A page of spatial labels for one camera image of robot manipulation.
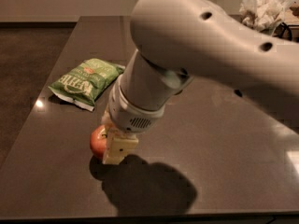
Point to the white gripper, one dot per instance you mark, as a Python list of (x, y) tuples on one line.
[(130, 116)]

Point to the green jalapeno chip bag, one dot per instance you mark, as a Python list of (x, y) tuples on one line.
[(85, 83)]

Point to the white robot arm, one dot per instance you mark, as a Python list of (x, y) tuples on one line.
[(177, 40)]

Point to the red apple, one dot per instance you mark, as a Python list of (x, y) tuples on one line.
[(98, 142)]

